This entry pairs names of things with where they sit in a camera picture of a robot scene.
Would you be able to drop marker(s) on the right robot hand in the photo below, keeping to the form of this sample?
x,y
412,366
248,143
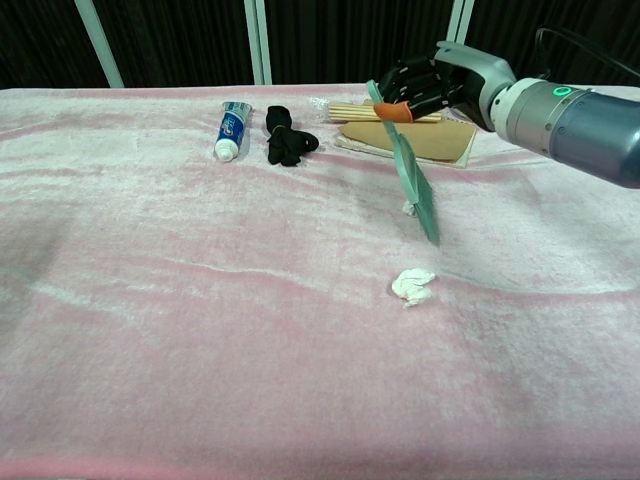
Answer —
x,y
465,75

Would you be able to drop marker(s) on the teal plastic dustpan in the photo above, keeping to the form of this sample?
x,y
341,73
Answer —
x,y
417,190

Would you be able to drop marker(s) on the white tissue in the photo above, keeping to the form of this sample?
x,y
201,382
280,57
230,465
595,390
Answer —
x,y
410,208
412,287

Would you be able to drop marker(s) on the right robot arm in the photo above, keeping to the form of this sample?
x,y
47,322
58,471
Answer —
x,y
575,125

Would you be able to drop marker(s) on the brown paper envelope stack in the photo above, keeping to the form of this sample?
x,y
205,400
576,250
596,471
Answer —
x,y
440,140

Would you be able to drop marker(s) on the bundle of wooden sticks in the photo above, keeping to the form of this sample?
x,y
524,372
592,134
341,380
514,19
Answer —
x,y
350,112

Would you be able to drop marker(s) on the clear plastic wrapper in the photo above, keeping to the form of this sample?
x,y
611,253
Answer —
x,y
320,107

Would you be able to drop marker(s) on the black sock bundle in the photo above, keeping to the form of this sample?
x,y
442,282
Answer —
x,y
286,140

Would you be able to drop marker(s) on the blue white toothpaste tube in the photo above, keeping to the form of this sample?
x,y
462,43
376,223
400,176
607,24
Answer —
x,y
232,131

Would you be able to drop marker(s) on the pink plush tablecloth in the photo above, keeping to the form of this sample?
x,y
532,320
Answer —
x,y
225,325

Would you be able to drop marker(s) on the white double frame post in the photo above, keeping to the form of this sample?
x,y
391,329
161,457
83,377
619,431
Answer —
x,y
459,20
259,40

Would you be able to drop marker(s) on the slanted white frame post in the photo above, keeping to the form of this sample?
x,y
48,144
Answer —
x,y
100,45

